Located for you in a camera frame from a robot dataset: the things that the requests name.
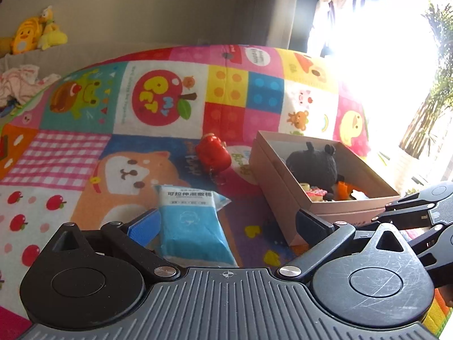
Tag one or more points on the blue wipes packet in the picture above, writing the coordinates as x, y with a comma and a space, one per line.
191, 226

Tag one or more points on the yellow duck plush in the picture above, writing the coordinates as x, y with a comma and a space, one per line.
52, 30

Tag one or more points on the pink white clothes pile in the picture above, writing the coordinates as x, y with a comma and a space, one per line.
21, 85

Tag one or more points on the dark grey curtain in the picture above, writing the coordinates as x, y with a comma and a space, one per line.
272, 7

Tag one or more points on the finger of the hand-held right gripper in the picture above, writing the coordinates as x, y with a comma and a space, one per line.
407, 207
435, 244

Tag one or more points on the yellow plush pillow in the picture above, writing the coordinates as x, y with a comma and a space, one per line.
5, 46

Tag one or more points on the pale blue plastic toy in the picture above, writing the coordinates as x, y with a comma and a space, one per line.
359, 194

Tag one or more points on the pink cardboard box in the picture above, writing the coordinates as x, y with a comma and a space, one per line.
279, 180

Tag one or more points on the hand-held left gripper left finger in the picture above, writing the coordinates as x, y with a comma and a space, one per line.
145, 225

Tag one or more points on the orange striped duck plush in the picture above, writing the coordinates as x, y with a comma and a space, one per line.
26, 35

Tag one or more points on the small orange toy figure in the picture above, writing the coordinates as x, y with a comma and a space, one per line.
342, 190

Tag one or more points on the green palm plant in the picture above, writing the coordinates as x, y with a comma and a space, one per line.
435, 95

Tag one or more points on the black plush toy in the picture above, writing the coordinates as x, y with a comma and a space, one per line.
311, 164

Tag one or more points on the colourful cartoon play mat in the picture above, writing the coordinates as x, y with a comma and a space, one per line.
70, 156

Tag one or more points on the red toy figure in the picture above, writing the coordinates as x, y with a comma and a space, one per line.
212, 152

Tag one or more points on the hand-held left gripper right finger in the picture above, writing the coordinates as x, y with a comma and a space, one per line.
311, 230

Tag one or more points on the small colourful toys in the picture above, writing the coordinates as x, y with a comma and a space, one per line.
311, 192

